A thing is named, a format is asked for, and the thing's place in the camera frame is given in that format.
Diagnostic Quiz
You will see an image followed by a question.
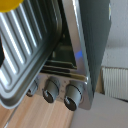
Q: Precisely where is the ribbed metal oven tray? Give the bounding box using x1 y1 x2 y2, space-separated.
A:
0 0 63 110

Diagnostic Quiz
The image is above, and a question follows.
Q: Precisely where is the silver toaster oven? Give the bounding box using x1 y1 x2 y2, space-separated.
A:
25 0 113 113

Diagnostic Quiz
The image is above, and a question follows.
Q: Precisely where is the silver oven knob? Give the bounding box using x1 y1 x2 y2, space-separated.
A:
25 79 40 98
42 77 62 104
63 83 84 112

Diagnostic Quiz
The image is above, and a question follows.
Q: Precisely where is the white ribbed panel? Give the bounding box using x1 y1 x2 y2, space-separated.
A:
100 65 128 102

